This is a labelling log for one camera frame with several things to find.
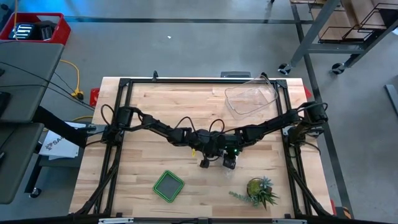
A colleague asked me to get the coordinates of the yellow cable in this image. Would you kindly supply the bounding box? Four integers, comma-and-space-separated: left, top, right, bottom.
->
60, 58, 94, 123

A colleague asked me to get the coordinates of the white printed paper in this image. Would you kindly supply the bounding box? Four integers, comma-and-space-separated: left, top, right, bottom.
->
39, 121, 88, 160

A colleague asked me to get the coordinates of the silver bracket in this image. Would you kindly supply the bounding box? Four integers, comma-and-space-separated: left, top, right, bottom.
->
271, 218, 308, 224
98, 217, 135, 224

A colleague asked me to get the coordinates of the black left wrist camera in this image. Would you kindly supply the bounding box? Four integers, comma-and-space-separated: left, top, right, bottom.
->
197, 129, 212, 141

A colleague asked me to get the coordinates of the black metal table frame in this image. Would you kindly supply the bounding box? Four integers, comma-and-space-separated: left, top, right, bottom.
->
70, 77, 335, 218

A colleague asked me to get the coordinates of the grey desk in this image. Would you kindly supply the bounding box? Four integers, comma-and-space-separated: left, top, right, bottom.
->
0, 122, 45, 205
0, 40, 65, 124

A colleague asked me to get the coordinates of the grey metal cart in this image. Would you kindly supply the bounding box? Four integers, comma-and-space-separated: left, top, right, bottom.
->
277, 0, 398, 76

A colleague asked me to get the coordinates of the black support bar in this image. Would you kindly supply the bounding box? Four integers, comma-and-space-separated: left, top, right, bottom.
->
32, 105, 106, 149

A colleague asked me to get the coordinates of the artificial succulent plant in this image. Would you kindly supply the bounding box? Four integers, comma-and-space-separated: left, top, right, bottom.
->
228, 175, 280, 211

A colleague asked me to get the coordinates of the red plastic crate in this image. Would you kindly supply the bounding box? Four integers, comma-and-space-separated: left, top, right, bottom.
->
0, 12, 72, 46

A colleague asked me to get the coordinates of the grey box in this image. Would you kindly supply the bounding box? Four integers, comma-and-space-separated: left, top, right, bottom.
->
220, 71, 252, 79

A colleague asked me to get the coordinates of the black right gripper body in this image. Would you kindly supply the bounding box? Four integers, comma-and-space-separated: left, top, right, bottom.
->
217, 135, 243, 170

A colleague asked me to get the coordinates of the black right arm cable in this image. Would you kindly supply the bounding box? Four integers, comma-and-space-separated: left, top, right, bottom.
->
208, 118, 225, 133

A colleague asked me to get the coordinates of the green black square tray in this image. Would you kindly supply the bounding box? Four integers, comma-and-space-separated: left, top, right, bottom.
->
152, 169, 185, 203

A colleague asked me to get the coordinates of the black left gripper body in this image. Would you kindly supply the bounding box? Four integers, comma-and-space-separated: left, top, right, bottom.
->
189, 139, 218, 169

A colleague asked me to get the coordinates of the clear plastic bin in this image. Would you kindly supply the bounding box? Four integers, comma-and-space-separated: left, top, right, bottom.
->
224, 74, 279, 121

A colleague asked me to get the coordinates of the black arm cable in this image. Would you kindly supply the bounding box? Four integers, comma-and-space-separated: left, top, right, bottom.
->
208, 118, 225, 133
174, 116, 197, 133

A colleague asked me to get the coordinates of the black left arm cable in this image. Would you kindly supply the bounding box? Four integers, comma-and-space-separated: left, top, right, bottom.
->
174, 116, 197, 133

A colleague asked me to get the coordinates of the black striped device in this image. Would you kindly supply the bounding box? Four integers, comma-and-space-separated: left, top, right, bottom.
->
8, 20, 57, 42

